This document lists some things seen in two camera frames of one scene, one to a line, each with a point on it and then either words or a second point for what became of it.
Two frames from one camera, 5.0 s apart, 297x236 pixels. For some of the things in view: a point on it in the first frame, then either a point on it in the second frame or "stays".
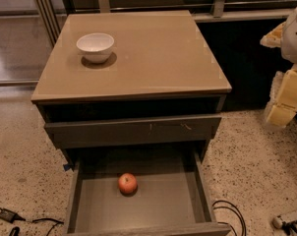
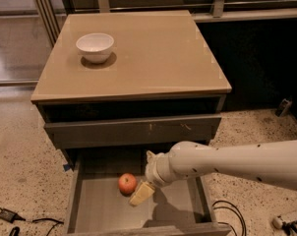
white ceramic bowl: x=96 y=47 stays
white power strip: x=277 y=222 stays
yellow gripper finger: x=273 y=38 to x=159 y=169
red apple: x=128 y=184 stays
